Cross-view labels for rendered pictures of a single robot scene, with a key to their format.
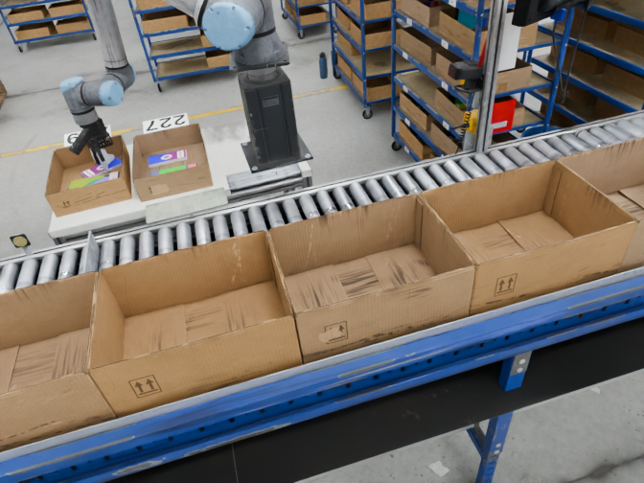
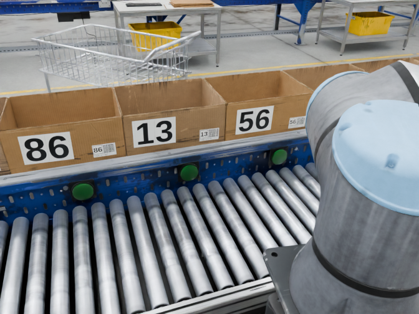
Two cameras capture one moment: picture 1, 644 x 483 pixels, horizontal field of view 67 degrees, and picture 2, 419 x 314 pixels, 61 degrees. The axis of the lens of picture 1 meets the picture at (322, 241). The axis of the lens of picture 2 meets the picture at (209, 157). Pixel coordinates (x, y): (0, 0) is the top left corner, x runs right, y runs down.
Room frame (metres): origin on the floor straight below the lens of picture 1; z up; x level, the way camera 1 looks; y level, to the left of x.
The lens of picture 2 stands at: (2.16, -0.11, 1.60)
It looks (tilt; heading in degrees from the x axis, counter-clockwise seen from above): 32 degrees down; 172
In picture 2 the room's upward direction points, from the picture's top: 2 degrees clockwise
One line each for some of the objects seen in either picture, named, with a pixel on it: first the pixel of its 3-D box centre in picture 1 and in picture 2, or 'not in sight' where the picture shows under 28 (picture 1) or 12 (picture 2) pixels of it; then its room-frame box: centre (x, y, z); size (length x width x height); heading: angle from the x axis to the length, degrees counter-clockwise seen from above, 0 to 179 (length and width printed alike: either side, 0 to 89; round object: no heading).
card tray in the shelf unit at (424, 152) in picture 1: (431, 134); not in sight; (2.88, -0.80, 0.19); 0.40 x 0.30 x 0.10; 10
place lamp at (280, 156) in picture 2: not in sight; (279, 157); (0.96, 0.36, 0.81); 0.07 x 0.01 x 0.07; 101
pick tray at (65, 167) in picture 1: (91, 172); not in sight; (1.77, 0.89, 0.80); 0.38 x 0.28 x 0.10; 14
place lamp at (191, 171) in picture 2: not in sight; (189, 173); (1.04, -0.02, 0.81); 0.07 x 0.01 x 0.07; 101
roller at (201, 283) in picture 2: (341, 233); (183, 237); (1.29, -0.07, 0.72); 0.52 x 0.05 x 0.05; 11
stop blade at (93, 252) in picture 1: (88, 286); not in sight; (1.13, 0.73, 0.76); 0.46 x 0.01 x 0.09; 11
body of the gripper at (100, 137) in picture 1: (95, 134); not in sight; (1.88, 0.87, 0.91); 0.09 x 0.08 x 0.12; 131
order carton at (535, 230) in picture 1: (515, 233); (66, 126); (0.91, -0.48, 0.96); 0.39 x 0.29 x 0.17; 101
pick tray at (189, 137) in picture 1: (172, 159); not in sight; (1.80, 0.57, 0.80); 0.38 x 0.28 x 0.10; 12
